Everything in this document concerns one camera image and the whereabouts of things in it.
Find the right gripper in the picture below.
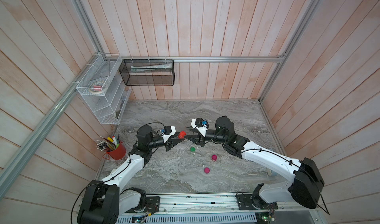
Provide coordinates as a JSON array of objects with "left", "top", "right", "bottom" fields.
[{"left": 184, "top": 126, "right": 229, "bottom": 149}]

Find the red paint jar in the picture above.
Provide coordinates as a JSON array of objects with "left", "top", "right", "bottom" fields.
[{"left": 178, "top": 131, "right": 187, "bottom": 139}]

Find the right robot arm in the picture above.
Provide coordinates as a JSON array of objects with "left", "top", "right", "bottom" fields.
[{"left": 179, "top": 116, "right": 325, "bottom": 209}]

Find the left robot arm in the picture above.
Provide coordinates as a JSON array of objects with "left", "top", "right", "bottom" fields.
[{"left": 76, "top": 124, "right": 186, "bottom": 224}]

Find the red pencil cup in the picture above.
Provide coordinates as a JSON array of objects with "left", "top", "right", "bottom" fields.
[{"left": 103, "top": 143, "right": 126, "bottom": 160}]

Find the bundle of pencils and pens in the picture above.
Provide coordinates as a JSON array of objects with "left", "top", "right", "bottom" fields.
[{"left": 97, "top": 136, "right": 120, "bottom": 152}]

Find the tape roll on shelf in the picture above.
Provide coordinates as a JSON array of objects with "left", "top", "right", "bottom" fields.
[{"left": 88, "top": 81, "right": 107, "bottom": 95}]

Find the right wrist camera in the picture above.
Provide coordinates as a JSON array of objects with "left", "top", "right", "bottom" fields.
[{"left": 191, "top": 118, "right": 208, "bottom": 137}]

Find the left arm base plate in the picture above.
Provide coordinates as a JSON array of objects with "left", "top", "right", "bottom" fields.
[{"left": 129, "top": 196, "right": 160, "bottom": 214}]

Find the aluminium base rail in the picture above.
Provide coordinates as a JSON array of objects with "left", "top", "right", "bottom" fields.
[{"left": 78, "top": 191, "right": 321, "bottom": 217}]

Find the black mesh wall basket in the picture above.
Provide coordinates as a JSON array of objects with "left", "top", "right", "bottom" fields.
[{"left": 119, "top": 59, "right": 175, "bottom": 86}]

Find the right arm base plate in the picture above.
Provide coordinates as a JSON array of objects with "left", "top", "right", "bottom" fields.
[{"left": 236, "top": 192, "right": 278, "bottom": 211}]

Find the white wire shelf rack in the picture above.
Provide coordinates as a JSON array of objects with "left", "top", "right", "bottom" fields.
[{"left": 76, "top": 53, "right": 131, "bottom": 125}]

